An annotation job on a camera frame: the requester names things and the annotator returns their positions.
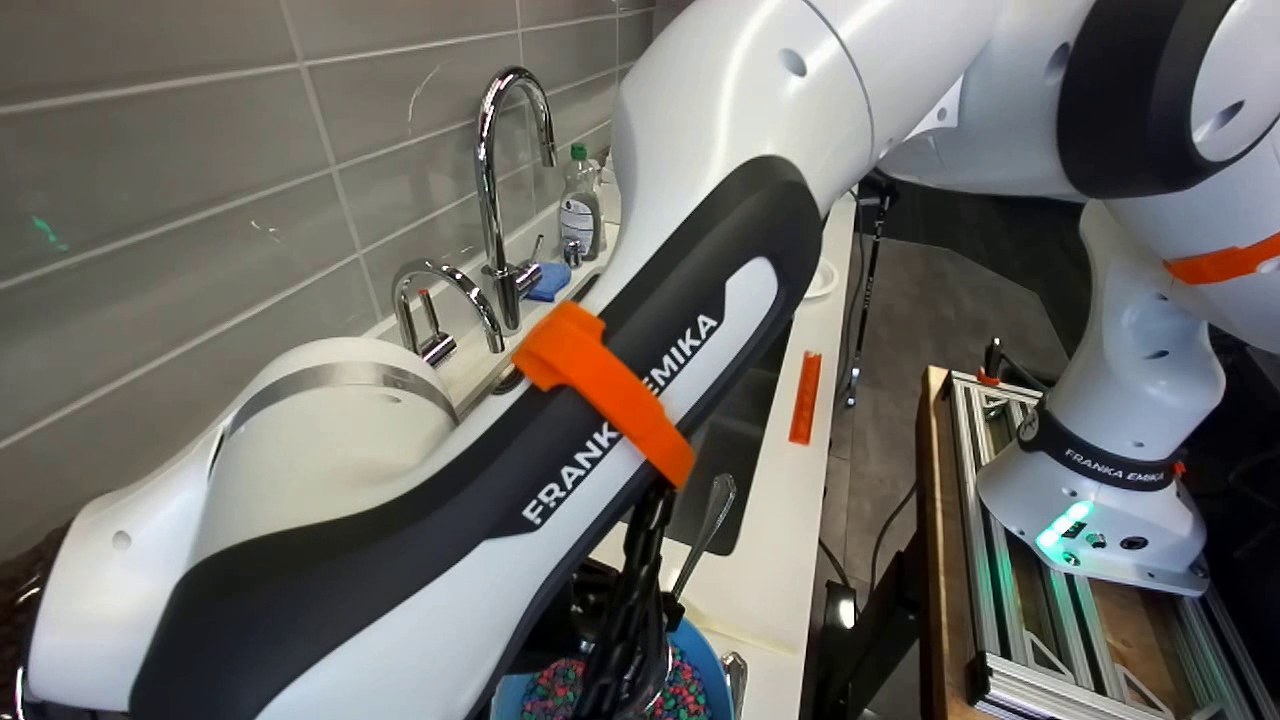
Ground silver metal spoon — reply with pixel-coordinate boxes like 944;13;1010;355
663;471;741;602

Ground blue sponge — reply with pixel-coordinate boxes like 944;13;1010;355
519;256;575;309

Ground clear bottle with green cap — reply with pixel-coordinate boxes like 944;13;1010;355
553;141;607;268

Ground orange tape strip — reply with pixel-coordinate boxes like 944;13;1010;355
785;349;827;446

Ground tall chrome faucet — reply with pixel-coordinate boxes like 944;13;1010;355
473;64;566;337

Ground small chrome faucet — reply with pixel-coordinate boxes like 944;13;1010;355
390;253;511;373

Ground wooden base board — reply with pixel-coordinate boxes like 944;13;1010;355
915;361;996;720

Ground orange cable strap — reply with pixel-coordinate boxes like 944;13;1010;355
1160;229;1280;288
509;300;700;492

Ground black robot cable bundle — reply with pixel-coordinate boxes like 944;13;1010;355
580;476;687;720

